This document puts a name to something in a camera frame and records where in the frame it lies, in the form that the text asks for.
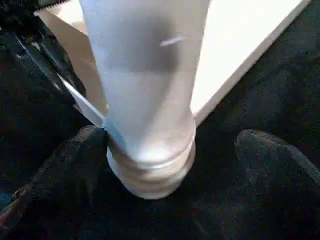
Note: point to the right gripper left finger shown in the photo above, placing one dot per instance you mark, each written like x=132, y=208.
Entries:
x=55, y=190

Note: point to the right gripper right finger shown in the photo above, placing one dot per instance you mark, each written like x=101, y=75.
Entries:
x=280, y=185

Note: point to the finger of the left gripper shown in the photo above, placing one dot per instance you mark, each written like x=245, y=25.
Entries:
x=57, y=65

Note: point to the white plastic table leg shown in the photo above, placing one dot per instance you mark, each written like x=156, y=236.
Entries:
x=145, y=75

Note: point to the white plastic table top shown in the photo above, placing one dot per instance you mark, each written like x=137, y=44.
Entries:
x=240, y=40

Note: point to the black work mat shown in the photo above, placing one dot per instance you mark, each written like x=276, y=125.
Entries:
x=280, y=100

